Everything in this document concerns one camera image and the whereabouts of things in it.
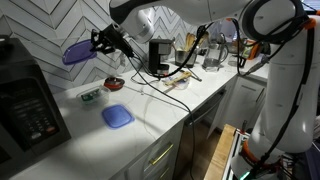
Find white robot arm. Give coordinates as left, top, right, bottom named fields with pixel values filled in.
left=91, top=0, right=319, bottom=180

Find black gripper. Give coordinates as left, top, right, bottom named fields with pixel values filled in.
left=90, top=25, right=134, bottom=57

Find glass pitcher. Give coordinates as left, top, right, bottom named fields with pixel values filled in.
left=202, top=43, right=228, bottom=72

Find light blue plastic lid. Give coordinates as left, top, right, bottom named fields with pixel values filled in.
left=102, top=104, right=135, bottom=129

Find black microwave oven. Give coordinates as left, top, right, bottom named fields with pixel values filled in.
left=0, top=35, right=71, bottom=179

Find small clear food container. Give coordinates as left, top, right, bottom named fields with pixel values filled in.
left=76, top=85, right=110, bottom=106

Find metal tongs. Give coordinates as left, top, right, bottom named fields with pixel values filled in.
left=191, top=73, right=202, bottom=82

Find clear plastic container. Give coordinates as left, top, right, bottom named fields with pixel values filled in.
left=163, top=74, right=190, bottom=90

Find wooden spatula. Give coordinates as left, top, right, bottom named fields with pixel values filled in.
left=164, top=71, right=192, bottom=86

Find black coffeemaker power cord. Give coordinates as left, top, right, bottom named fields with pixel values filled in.
left=130, top=65, right=159, bottom=86

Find wooden board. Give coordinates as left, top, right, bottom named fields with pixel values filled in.
left=204, top=124, right=236, bottom=180

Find metal utensil holder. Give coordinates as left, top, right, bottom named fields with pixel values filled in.
left=175, top=50, right=197, bottom=68

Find black coffeemaker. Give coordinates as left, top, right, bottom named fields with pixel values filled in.
left=148, top=39, right=172, bottom=75

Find red and black bowl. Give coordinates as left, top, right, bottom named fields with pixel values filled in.
left=104, top=77, right=125, bottom=91

